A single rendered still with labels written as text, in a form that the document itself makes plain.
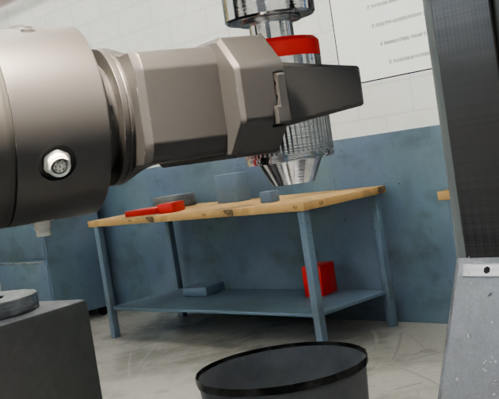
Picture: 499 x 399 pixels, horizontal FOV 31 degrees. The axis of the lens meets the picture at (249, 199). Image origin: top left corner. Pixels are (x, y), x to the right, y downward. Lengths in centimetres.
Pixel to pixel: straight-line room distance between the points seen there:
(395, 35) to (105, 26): 298
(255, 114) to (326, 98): 6
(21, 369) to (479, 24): 48
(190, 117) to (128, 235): 745
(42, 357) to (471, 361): 37
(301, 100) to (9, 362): 36
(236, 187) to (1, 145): 587
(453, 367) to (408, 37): 483
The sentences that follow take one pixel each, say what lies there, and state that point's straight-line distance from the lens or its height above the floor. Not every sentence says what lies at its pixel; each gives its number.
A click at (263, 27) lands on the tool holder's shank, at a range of 47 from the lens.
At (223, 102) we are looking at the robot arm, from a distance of 41.
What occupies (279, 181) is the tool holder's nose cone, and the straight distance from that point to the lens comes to 47.
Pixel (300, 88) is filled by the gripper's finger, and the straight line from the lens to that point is 45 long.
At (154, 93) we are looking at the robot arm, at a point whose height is 125.
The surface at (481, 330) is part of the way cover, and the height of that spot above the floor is 103.
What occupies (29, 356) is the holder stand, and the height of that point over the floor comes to 108.
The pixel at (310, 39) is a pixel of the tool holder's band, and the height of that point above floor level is 127.
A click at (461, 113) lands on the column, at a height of 122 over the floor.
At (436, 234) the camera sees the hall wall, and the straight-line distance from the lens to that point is 562.
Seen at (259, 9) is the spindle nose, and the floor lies 128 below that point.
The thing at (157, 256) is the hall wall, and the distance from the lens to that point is 758.
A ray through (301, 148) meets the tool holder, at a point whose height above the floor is 121.
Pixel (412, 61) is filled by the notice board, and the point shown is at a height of 160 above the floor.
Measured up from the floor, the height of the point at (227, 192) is 95.
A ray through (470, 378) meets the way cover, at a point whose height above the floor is 99.
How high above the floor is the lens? 121
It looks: 3 degrees down
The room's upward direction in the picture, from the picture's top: 9 degrees counter-clockwise
